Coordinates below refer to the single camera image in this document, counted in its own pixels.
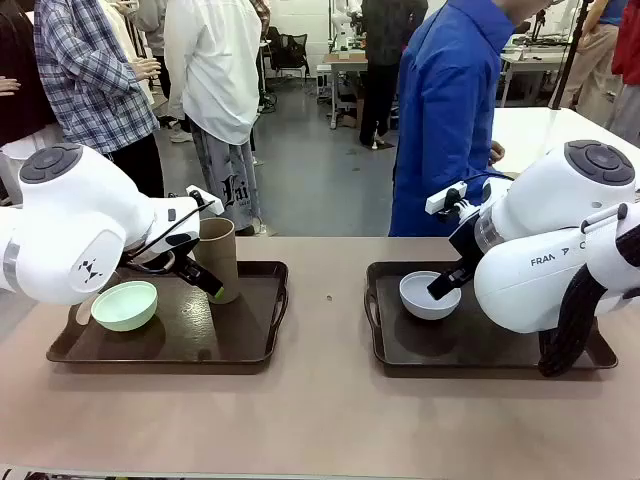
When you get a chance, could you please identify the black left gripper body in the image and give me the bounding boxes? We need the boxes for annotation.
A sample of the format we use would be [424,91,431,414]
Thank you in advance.
[130,243,201,282]

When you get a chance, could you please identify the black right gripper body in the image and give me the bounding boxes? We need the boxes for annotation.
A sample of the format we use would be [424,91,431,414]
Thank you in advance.
[448,214,485,282]

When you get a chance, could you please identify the white bowl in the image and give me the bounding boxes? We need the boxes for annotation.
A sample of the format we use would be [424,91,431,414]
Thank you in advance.
[398,270,462,321]

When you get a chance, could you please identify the tall brown cup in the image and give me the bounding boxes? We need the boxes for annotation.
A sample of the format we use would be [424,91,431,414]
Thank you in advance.
[192,217,240,305]

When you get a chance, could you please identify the person's left forearm blue sleeve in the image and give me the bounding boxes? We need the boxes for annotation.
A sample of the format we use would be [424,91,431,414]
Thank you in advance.
[462,74,504,151]

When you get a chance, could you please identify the dark brown plastic tray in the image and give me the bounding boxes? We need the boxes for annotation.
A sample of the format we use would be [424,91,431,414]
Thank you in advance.
[363,260,619,379]
[46,259,290,376]

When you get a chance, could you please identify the plaid bystander's hand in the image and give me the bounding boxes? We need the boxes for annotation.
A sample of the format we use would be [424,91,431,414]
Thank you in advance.
[133,57,163,82]

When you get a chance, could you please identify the pale green bowl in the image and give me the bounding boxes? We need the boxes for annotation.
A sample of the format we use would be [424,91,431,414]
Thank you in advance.
[90,280,159,333]

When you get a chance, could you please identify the person in blue coat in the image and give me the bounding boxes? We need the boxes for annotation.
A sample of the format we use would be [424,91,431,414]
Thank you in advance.
[388,0,531,237]

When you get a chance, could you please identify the white table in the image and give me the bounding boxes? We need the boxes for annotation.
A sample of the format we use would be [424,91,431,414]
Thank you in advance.
[492,106,640,176]

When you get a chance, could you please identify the white workbench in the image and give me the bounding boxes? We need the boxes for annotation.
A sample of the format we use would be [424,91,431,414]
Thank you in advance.
[499,42,576,109]

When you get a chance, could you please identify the bystander in white shirt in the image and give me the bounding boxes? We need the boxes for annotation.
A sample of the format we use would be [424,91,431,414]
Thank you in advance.
[163,0,264,236]

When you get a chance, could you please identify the bystander in dark jacket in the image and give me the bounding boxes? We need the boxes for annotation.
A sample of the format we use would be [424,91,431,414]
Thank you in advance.
[358,0,430,149]

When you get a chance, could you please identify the bystander in plaid shirt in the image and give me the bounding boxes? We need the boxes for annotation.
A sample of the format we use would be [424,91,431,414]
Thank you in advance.
[33,0,166,199]

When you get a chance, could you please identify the black tripod pole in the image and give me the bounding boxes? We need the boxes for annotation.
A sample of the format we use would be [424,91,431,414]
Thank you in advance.
[548,0,595,110]

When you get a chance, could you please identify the brown-topped desk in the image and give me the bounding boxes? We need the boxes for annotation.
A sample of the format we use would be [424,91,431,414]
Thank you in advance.
[322,52,370,131]

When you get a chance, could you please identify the bystander in khaki trousers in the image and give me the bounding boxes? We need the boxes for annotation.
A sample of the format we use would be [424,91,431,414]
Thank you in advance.
[549,0,622,112]

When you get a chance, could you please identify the black office chair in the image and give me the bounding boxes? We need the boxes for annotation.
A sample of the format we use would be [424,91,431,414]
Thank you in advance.
[266,27,310,81]

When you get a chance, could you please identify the bystander in beige top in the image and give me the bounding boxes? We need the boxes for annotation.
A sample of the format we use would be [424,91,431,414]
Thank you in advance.
[98,0,157,109]

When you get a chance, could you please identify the bystander in red jacket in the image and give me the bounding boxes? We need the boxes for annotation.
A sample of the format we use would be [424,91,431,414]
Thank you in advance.
[607,0,640,146]

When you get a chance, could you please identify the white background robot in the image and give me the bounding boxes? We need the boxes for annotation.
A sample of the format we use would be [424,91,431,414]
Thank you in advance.
[328,0,365,52]

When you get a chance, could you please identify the bystander in black clothes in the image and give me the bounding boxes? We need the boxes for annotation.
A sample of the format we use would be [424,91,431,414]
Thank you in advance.
[0,0,57,147]

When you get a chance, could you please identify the black camera cable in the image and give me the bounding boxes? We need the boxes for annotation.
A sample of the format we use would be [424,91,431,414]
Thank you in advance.
[457,170,517,199]
[127,192,214,261]

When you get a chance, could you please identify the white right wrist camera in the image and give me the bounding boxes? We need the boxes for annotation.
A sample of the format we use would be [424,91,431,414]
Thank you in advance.
[425,182,474,221]

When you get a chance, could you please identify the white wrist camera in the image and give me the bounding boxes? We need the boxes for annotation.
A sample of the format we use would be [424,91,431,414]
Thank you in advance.
[185,185,224,214]
[425,182,474,221]

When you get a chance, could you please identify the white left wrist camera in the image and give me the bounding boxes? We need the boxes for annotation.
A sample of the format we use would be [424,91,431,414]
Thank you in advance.
[185,185,224,214]

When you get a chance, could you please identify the black braided cable sleeve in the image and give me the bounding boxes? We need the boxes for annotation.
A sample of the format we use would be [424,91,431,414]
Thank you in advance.
[537,202,640,379]

